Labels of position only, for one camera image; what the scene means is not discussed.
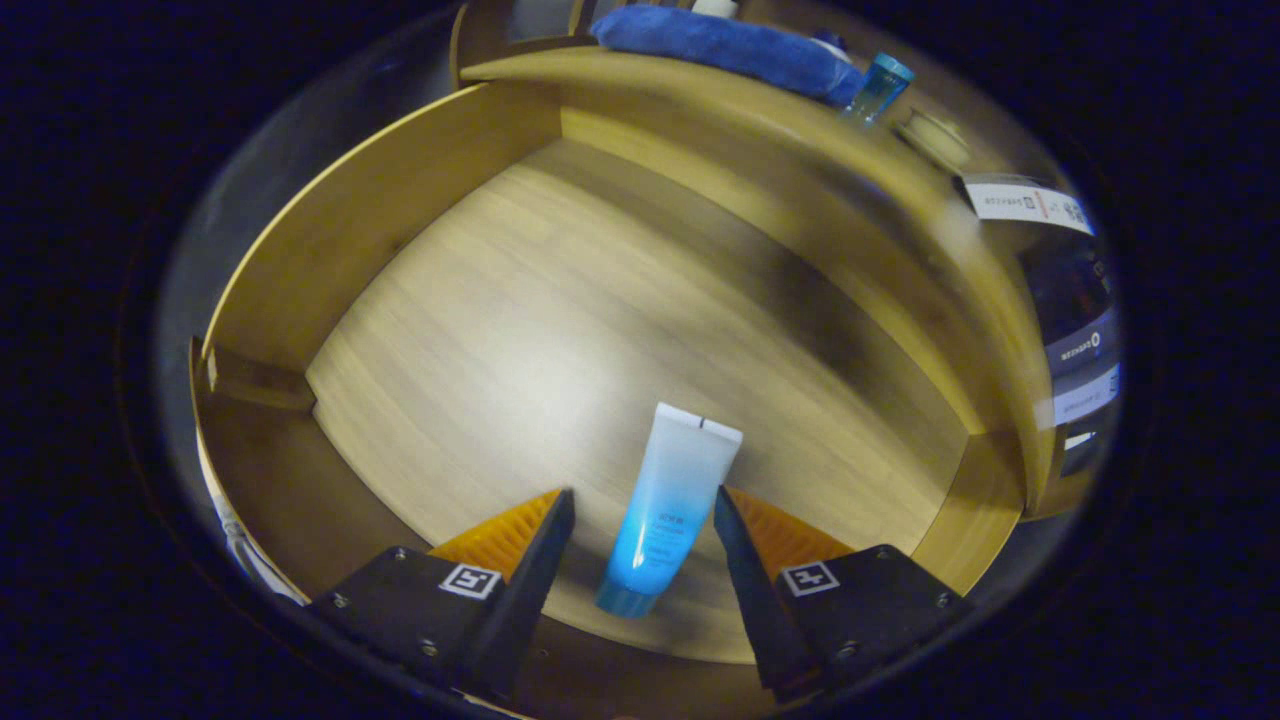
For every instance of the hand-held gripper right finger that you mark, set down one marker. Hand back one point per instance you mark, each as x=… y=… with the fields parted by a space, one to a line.
x=765 y=600

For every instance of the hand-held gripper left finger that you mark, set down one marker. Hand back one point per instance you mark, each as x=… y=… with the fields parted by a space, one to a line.
x=520 y=610

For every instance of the blue and white tube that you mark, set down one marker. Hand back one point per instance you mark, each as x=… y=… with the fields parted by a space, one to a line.
x=665 y=500

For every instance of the wooden drawer with black knob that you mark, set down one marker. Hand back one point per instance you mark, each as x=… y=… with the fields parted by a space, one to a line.
x=560 y=300

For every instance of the light purple book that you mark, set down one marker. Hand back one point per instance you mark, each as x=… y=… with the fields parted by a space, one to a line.
x=1085 y=397

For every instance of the dark blue book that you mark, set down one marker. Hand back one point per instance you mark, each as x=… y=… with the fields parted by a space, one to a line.
x=1075 y=300

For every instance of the white book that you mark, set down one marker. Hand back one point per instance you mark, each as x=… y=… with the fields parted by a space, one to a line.
x=1030 y=203

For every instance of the beige lidded ceramic cup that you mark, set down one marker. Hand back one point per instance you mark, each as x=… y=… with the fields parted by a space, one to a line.
x=935 y=140

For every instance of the clear blue bottle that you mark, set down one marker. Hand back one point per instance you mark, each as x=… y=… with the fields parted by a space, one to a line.
x=880 y=88

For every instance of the blue folded towel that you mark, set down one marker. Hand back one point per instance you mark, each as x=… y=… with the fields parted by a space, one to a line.
x=720 y=45

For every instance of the white bottle with blue cap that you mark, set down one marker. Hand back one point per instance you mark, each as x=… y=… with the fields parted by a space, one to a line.
x=832 y=45

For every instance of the white pump bottle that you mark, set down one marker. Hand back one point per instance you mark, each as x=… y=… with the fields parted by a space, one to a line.
x=715 y=8

